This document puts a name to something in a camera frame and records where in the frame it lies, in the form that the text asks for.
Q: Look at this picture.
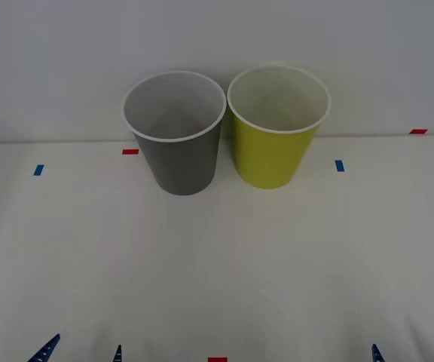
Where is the yellow-green plastic waste bin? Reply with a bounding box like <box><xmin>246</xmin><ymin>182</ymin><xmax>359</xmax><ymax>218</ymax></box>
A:
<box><xmin>226</xmin><ymin>63</ymin><xmax>332</xmax><ymax>191</ymax></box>

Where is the grey plastic waste bin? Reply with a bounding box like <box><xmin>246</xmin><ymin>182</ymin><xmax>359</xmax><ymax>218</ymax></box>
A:
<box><xmin>121</xmin><ymin>69</ymin><xmax>228</xmax><ymax>197</ymax></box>

